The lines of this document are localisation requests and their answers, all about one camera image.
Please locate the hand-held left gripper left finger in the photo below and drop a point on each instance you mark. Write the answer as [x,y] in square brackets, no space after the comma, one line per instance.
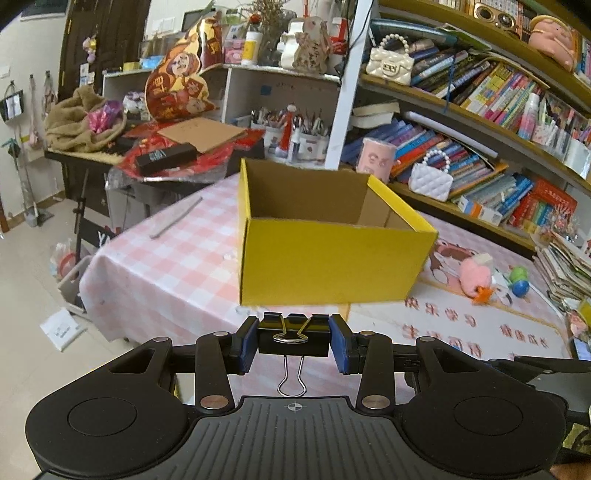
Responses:
[249,345]

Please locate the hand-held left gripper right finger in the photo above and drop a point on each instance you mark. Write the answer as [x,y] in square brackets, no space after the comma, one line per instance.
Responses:
[339,347]

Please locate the black binder clip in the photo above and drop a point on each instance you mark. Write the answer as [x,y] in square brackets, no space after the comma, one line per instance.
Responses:
[293,344]

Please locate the yellow cardboard box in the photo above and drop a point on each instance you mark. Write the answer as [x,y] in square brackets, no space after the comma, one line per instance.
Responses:
[323,263]

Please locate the green and blue egg toy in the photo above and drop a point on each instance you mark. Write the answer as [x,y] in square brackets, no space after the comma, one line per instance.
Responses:
[519,284]

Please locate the cartoon print desk mat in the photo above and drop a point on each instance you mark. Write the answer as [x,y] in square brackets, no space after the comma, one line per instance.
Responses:
[438,323]

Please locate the stack of papers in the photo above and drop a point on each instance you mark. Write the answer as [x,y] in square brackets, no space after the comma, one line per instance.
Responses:
[561,267]

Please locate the pink checkered tablecloth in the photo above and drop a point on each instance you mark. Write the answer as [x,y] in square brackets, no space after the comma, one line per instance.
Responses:
[175,258]

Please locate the pink plush toy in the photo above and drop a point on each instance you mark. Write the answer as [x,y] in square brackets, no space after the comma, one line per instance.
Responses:
[475,274]

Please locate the grey flat strip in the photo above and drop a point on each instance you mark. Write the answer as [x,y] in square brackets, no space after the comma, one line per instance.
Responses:
[175,218]

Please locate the red wrapping papers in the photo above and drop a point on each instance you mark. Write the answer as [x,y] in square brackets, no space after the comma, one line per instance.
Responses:
[212,164]

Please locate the white bag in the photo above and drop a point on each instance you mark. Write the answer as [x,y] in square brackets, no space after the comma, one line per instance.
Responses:
[62,330]

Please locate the white quilted handbag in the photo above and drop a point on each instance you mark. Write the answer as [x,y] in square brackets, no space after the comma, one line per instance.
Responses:
[429,182]

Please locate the white storage bin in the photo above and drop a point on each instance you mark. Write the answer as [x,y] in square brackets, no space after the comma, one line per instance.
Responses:
[69,281]

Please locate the pink cylinder container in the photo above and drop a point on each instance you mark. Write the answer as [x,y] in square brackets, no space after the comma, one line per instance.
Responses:
[376,159]

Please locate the row of colourful books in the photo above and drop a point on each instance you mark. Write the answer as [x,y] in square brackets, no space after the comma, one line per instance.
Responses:
[489,87]
[489,184]

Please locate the black rectangular box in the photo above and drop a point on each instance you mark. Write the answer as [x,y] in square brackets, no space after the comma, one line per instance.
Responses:
[166,157]

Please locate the pen holders with pens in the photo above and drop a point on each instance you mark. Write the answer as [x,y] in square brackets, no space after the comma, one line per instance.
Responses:
[314,138]

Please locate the red santa figurine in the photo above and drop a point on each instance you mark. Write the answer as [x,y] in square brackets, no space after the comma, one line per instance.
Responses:
[286,136]

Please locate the brown cardboard sheet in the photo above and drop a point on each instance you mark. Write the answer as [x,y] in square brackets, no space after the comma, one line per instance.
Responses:
[203,134]

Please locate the white shelf unit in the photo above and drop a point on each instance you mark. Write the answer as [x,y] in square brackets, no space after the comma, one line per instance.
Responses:
[240,92]

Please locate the wooden bookshelf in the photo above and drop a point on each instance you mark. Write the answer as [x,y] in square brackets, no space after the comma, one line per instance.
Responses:
[429,97]

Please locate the red fortune god decoration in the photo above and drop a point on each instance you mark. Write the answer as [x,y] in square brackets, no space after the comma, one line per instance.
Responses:
[178,78]

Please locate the brown plush blanket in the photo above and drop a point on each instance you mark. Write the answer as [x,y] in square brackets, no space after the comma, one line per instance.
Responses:
[74,124]

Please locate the cream quilted handbag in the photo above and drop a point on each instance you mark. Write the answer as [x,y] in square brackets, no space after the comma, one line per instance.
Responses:
[390,67]

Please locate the white bottle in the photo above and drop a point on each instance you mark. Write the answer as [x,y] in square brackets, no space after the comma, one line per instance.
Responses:
[251,50]

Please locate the wooden cutout decoration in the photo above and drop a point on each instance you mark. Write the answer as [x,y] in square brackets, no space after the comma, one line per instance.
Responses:
[309,46]

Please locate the dried flower bunch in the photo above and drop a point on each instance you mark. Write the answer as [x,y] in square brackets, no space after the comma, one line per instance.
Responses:
[272,27]

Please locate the pink pig figure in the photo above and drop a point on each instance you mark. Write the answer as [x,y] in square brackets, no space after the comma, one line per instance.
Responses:
[551,39]

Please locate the dark hanging bag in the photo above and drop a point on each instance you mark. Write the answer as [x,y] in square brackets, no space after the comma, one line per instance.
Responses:
[11,108]

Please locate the dark wooden door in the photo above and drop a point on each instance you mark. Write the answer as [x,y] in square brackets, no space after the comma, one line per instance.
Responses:
[111,32]

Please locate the wooden speaker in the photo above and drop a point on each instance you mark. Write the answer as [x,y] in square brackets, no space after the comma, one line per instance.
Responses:
[494,14]

